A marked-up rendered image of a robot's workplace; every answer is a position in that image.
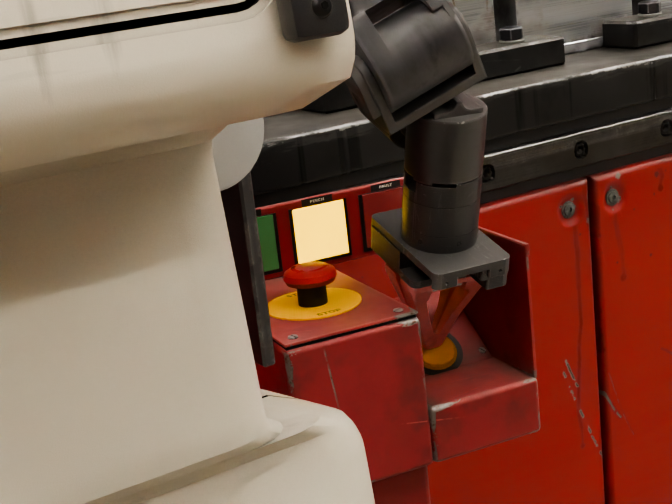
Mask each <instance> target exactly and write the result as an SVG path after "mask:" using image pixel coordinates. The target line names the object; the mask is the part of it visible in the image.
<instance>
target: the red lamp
mask: <svg viewBox="0 0 672 504"><path fill-rule="evenodd" d="M402 199H403V187H398V188H393V189H389V190H384V191H379V192H374V193H370V194H365V195H362V204H363V213H364V222H365V232H366V241H367V248H371V233H372V232H371V223H372V215H373V214H375V213H380V212H385V211H389V210H394V209H399V208H402Z"/></svg>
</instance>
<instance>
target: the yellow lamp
mask: <svg viewBox="0 0 672 504"><path fill-rule="evenodd" d="M292 214H293V222H294V230H295V238H296V246H297V255H298V263H303V262H310V261H314V260H319V259H323V258H327V257H332V256H336V255H340V254H345V253H348V252H349V248H348V239H347V230H346V221H345V212H344V203H343V200H337V201H332V202H328V203H323V204H318V205H313V206H309V207H304V208H299V209H295V210H292Z"/></svg>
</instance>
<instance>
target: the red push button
mask: <svg viewBox="0 0 672 504"><path fill-rule="evenodd" d="M336 275H337V272H336V269H335V267H334V266H333V265H330V264H328V263H325V262H321V261H310V262H303V263H299V264H296V265H294V266H292V267H291V268H289V269H288V270H286V271H285V272H284V276H283V280H284V282H285V283H286V285H287V286H288V287H290V288H295V289H297V296H298V304H299V306H301V307H305V308H312V307H318V306H322V305H325V304H326V303H327V302H328V298H327V290H326V285H328V284H330V283H332V282H333V281H334V280H335V277H336Z"/></svg>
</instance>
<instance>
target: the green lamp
mask: <svg viewBox="0 0 672 504"><path fill-rule="evenodd" d="M257 224H258V231H259V239H260V247H261V254H262V262H263V270H264V272H267V271H271V270H275V269H279V261H278V253H277V245H276V237H275V230H274V222H273V215H272V214H271V215H266V216H262V217H257Z"/></svg>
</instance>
